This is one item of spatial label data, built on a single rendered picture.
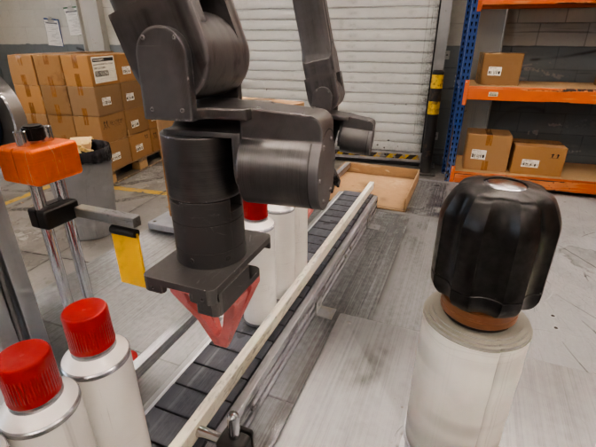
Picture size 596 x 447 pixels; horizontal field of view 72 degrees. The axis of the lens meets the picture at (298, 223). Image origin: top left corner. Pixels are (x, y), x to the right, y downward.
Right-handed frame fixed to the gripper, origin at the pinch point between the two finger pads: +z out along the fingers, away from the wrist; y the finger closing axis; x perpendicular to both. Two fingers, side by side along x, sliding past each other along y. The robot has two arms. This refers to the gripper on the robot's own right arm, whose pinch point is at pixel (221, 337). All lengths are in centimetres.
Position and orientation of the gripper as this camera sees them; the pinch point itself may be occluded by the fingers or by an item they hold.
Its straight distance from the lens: 40.5
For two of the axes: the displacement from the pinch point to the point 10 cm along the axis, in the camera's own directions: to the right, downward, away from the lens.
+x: -9.3, -1.5, 3.4
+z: 0.0, 9.1, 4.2
